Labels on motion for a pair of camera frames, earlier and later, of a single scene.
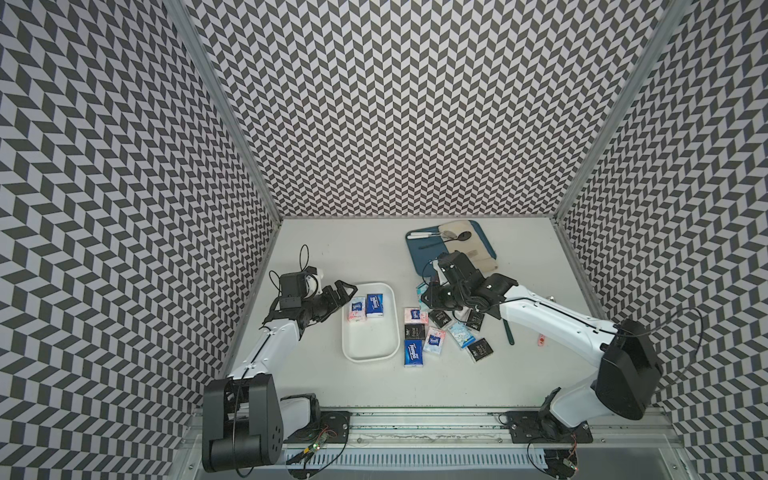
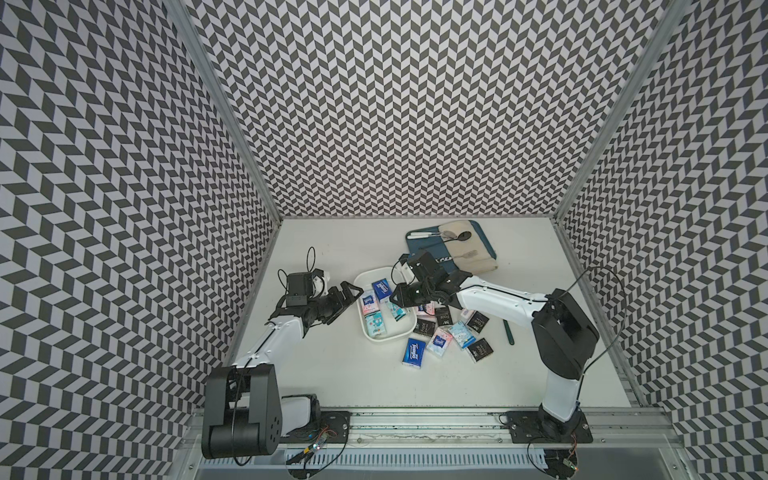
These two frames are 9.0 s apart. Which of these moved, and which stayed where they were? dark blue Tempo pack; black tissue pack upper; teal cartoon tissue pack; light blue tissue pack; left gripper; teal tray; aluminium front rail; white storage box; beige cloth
Moved: teal cartoon tissue pack; dark blue Tempo pack; white storage box
Stayed: black tissue pack upper; teal tray; left gripper; beige cloth; light blue tissue pack; aluminium front rail
